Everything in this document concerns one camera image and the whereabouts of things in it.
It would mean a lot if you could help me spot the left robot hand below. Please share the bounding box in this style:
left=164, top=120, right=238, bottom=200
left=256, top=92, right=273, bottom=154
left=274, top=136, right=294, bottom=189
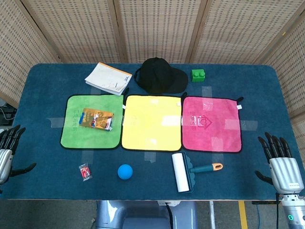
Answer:
left=0, top=124, right=37, bottom=186

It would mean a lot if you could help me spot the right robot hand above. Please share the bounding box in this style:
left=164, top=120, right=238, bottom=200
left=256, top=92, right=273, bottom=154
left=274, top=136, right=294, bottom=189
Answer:
left=254, top=132, right=305, bottom=194

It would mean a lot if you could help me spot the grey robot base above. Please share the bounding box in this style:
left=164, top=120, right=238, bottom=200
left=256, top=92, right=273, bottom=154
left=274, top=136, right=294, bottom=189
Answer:
left=95, top=200, right=198, bottom=229

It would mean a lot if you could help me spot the pink cloth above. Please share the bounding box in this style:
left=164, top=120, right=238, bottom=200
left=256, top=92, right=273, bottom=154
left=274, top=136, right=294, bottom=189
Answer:
left=181, top=95, right=244, bottom=153

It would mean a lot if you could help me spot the green cloth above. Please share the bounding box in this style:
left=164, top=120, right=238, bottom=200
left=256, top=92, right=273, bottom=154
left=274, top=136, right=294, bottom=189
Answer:
left=60, top=94, right=125, bottom=151

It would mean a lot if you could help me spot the orange snack packet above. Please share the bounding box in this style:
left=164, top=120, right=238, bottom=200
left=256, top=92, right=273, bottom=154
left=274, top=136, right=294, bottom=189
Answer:
left=78, top=107, right=115, bottom=132

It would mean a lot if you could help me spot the yellow cloth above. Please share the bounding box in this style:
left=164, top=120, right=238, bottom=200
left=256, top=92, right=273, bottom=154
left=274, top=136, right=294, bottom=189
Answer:
left=121, top=95, right=183, bottom=152

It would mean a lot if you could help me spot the small red candy packet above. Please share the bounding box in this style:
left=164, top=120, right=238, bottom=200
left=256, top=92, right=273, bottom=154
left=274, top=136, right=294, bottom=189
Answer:
left=78, top=163, right=93, bottom=182

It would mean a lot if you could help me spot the teal lint roller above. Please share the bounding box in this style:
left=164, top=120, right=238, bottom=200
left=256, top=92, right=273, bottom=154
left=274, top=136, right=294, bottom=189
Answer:
left=172, top=152, right=224, bottom=193

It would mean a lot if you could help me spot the blue ball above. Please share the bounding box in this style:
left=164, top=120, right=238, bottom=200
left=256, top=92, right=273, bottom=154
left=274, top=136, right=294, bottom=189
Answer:
left=117, top=164, right=133, bottom=180

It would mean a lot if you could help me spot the green toy building block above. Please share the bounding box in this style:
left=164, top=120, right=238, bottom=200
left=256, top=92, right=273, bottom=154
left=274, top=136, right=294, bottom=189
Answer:
left=191, top=69, right=206, bottom=83

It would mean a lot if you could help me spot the white paper booklet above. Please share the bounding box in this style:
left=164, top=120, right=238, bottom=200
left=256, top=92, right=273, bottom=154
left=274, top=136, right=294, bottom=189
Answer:
left=84, top=62, right=133, bottom=96

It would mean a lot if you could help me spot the black baseball cap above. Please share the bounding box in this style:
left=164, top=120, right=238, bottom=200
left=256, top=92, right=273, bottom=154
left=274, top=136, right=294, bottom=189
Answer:
left=133, top=57, right=189, bottom=94

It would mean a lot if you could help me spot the woven folding screen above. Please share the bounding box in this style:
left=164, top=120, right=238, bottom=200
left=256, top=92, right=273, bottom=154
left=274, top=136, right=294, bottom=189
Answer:
left=0, top=0, right=305, bottom=167

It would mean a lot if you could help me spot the black cable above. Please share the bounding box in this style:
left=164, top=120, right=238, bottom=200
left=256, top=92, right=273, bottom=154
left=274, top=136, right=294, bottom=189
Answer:
left=164, top=202, right=174, bottom=229

